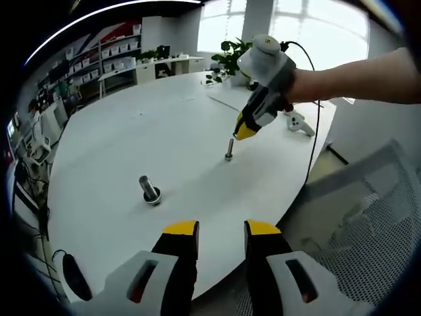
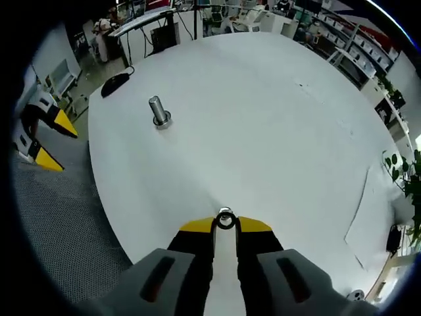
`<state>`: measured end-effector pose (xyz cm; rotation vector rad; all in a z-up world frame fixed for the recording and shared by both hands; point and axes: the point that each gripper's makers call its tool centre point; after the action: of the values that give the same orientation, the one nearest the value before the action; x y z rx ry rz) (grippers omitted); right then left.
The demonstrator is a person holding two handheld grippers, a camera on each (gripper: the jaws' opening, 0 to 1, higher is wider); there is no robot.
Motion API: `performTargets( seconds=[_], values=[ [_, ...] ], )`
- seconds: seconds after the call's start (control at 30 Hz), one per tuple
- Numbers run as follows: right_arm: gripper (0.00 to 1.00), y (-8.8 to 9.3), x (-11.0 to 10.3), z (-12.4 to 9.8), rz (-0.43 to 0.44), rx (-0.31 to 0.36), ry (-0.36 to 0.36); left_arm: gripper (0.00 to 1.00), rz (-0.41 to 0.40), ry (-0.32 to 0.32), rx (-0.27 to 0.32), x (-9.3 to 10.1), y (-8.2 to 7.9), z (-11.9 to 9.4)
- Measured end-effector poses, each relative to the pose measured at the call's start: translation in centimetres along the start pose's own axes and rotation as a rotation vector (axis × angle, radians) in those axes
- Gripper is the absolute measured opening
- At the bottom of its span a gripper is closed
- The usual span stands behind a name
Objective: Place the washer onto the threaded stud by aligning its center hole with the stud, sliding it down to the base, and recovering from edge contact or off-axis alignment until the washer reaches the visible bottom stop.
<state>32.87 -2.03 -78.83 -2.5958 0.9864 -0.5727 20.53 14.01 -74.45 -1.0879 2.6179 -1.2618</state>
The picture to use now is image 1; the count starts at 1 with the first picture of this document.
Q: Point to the green potted plant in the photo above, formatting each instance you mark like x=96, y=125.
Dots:
x=227, y=59

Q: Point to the white paper sheet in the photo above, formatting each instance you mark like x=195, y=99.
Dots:
x=227, y=100

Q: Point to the white office chair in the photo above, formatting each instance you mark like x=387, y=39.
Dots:
x=41, y=141

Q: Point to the grey mesh office chair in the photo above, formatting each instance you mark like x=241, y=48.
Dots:
x=368, y=224

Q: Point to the small black object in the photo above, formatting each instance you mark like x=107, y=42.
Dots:
x=251, y=86

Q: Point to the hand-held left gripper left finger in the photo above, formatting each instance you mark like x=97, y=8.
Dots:
x=174, y=263

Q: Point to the curved ceiling light strip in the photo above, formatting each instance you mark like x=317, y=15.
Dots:
x=98, y=18

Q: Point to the black computer mouse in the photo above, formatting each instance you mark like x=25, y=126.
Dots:
x=77, y=278

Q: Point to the thick steel bolt with base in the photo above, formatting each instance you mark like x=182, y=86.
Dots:
x=150, y=192

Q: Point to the shelving with white bins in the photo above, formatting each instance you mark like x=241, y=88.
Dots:
x=92, y=56

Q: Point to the white background desk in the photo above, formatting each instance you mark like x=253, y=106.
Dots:
x=151, y=69

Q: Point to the slim threaded steel stud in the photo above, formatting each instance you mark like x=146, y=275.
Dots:
x=229, y=149

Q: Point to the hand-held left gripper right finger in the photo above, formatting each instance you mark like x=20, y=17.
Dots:
x=269, y=256

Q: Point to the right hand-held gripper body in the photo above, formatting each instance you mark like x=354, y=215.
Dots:
x=269, y=66

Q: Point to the white plant pot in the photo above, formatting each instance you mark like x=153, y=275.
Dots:
x=238, y=80

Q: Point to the white game controller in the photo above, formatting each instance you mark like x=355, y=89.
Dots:
x=297, y=123

